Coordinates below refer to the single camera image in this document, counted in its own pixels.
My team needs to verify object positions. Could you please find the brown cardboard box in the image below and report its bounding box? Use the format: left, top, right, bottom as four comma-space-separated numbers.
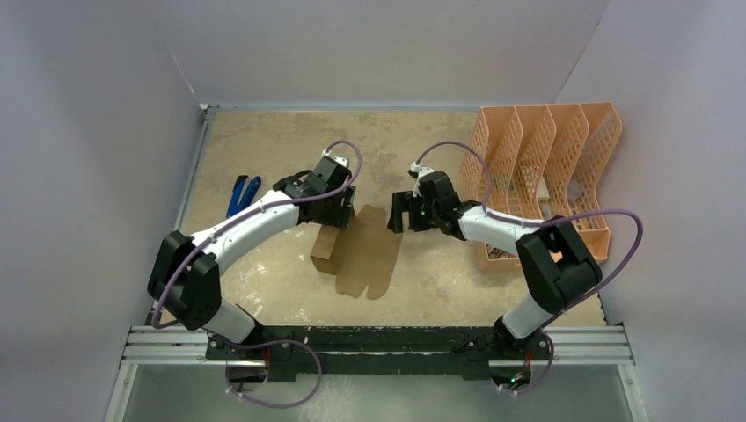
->
310, 205, 403, 300

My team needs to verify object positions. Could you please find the orange plastic file organizer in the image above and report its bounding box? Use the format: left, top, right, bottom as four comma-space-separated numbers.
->
458, 101, 623, 273

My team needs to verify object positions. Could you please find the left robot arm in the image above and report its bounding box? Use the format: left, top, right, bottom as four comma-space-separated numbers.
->
147, 153, 355, 360

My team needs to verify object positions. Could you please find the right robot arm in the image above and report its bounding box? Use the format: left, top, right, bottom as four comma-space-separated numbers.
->
387, 168, 602, 358

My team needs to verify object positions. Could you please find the blue stapler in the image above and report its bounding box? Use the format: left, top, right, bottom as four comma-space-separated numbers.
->
226, 175, 262, 218

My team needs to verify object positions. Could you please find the purple round item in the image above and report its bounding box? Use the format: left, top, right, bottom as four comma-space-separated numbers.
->
567, 180, 584, 202

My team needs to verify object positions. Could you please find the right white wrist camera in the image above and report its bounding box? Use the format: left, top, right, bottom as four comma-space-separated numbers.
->
408, 162, 435, 197

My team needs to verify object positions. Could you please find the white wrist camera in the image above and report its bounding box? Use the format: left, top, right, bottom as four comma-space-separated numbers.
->
408, 162, 435, 197
322, 149, 350, 167

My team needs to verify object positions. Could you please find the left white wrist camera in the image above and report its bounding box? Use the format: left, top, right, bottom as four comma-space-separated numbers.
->
322, 149, 350, 167

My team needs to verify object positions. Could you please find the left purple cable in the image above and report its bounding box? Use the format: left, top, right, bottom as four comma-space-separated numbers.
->
150, 139, 363, 409

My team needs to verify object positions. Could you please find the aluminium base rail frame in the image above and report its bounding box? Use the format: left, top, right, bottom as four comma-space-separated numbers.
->
106, 325, 648, 421

